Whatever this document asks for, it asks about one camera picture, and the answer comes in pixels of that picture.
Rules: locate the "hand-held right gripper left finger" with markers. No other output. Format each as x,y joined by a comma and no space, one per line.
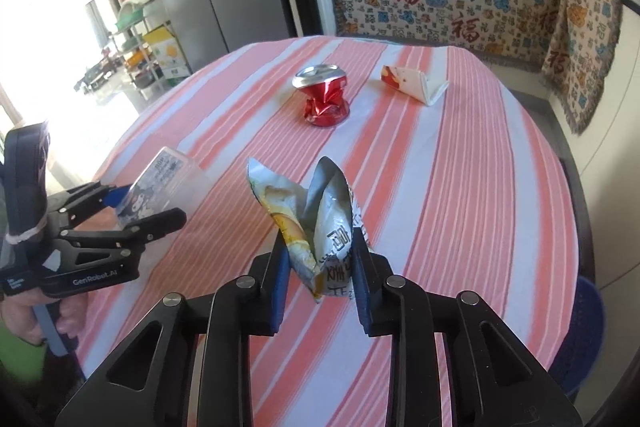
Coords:
277,302

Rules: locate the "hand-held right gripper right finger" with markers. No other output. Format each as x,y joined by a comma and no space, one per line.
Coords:
362,287

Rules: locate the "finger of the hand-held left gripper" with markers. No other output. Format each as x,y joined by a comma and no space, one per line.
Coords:
155,222
90,202

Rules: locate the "clear plastic box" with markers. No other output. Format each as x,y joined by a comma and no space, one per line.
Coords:
170,177

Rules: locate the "silver yellow chip bag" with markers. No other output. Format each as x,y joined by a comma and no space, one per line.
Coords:
325,217

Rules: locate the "crushed red can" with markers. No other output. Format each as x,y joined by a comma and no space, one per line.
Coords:
325,102

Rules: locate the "white red paper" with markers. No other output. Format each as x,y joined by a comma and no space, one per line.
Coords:
415,82

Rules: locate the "blue stool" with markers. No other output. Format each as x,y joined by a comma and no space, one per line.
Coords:
580,332

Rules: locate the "person's left hand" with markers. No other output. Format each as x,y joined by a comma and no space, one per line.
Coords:
20,322

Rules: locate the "metal shelf rack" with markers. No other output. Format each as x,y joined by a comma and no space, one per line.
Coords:
125,62

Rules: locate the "yellow cardboard box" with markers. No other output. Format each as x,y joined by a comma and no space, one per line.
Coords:
170,52

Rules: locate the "green plastic basket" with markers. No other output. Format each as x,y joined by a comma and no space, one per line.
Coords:
130,19

